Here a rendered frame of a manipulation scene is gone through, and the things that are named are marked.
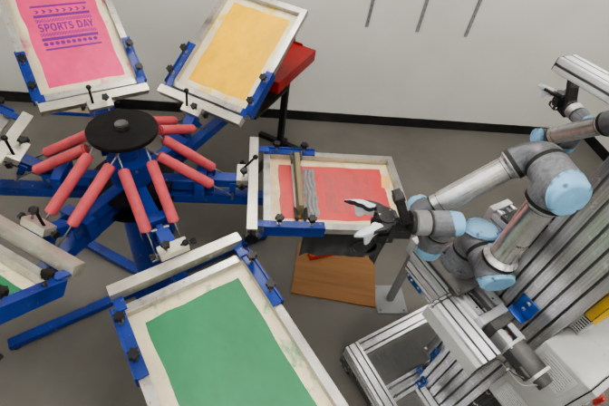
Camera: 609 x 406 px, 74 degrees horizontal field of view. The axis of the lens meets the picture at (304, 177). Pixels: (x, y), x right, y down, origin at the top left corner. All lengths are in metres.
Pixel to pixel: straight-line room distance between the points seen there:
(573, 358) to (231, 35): 2.37
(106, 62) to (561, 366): 2.68
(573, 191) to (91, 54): 2.50
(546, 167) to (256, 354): 1.19
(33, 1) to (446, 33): 3.24
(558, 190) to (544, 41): 3.56
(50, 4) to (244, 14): 1.13
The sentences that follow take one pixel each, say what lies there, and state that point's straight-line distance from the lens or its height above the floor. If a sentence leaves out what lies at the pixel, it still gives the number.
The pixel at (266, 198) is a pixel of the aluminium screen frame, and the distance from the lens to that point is 2.11.
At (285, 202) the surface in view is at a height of 0.96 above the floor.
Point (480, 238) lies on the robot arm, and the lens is 1.57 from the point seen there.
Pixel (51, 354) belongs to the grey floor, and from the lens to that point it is 2.94.
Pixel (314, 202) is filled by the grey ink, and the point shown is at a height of 0.96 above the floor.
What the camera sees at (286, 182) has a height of 0.96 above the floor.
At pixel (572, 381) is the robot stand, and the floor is 1.20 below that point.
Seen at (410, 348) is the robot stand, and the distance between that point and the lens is 2.72.
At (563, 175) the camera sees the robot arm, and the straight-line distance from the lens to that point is 1.26.
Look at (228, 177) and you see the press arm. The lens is 2.13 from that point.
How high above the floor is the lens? 2.53
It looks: 43 degrees down
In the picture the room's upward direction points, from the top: 10 degrees clockwise
